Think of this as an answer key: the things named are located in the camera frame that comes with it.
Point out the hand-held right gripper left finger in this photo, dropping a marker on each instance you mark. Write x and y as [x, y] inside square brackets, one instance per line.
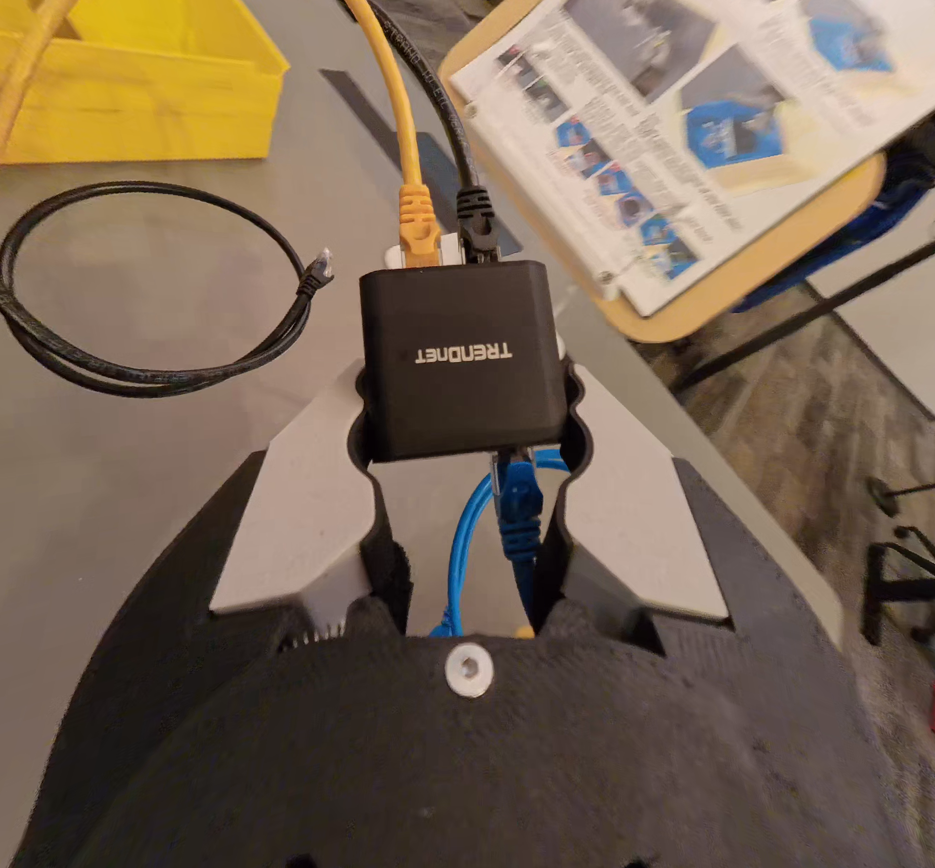
[307, 517]

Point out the blue chair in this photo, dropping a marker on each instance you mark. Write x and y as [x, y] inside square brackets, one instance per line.
[876, 225]

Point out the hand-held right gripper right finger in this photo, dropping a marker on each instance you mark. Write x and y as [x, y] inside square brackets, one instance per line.
[628, 517]

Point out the black ethernet splitter box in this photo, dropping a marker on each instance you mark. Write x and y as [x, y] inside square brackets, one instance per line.
[460, 357]

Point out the black metal stand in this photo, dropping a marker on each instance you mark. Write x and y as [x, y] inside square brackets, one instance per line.
[876, 590]

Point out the yellow plastic bin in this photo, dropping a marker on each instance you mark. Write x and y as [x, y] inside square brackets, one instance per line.
[146, 101]

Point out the black metal bar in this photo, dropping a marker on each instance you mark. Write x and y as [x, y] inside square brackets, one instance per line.
[803, 317]

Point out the printed instruction sheet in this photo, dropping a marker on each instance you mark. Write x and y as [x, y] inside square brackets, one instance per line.
[657, 116]

